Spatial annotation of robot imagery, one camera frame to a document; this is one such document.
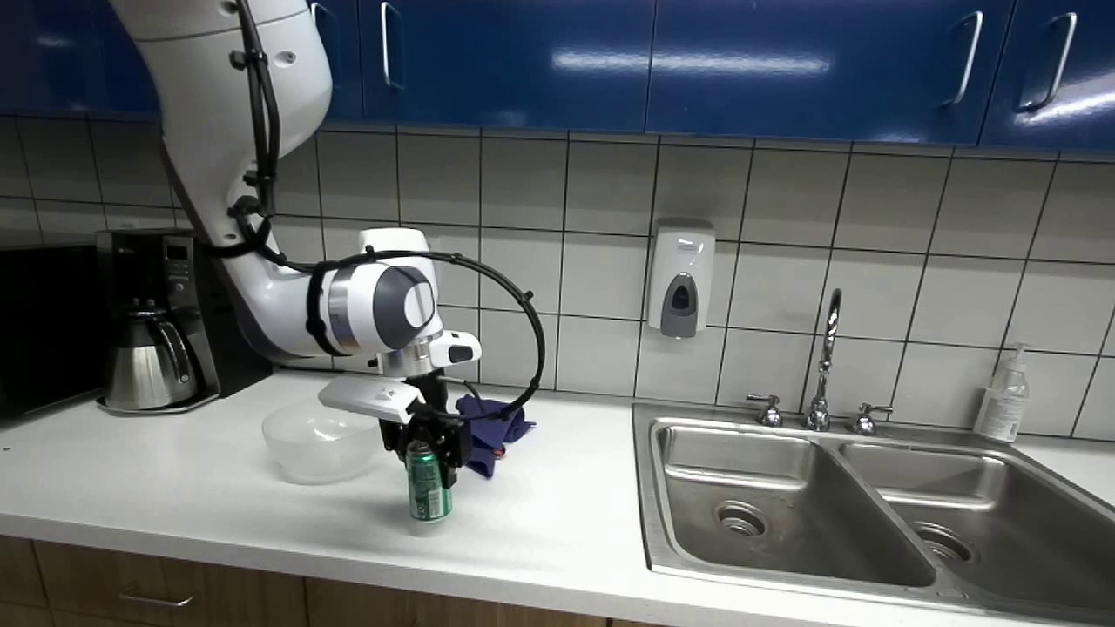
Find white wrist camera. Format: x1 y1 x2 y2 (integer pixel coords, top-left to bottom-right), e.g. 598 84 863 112
317 377 420 425

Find blue upper cabinets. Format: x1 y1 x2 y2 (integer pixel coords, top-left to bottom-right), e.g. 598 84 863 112
0 0 1115 153

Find green soda can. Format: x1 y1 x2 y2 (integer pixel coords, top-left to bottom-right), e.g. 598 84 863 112
409 441 448 523

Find stainless steel double sink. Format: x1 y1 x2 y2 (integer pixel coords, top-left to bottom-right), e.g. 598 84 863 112
632 409 1115 627

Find blue cloth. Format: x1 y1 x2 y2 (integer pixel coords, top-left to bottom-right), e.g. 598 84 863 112
456 397 534 477

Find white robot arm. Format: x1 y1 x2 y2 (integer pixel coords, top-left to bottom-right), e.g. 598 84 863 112
107 0 477 456

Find chrome sink faucet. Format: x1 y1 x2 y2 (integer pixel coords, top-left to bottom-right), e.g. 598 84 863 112
746 288 893 436

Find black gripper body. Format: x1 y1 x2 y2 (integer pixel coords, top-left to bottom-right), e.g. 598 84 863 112
380 372 469 456

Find white soap dispenser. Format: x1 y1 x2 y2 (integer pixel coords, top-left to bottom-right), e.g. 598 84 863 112
649 224 713 337

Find translucent plastic bowl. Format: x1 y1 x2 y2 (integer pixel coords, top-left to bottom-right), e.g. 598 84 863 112
261 397 380 484

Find steel coffee maker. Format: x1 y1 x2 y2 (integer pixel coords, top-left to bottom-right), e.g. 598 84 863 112
99 229 221 413

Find clear soap bottle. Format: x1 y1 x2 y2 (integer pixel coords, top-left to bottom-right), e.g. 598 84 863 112
972 344 1027 441

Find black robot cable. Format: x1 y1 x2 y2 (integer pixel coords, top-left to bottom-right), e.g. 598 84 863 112
206 0 549 413

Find brown lower cabinet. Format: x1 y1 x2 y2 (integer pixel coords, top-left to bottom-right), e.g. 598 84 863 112
0 534 660 627

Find black microwave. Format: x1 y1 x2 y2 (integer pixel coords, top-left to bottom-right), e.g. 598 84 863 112
0 243 107 423

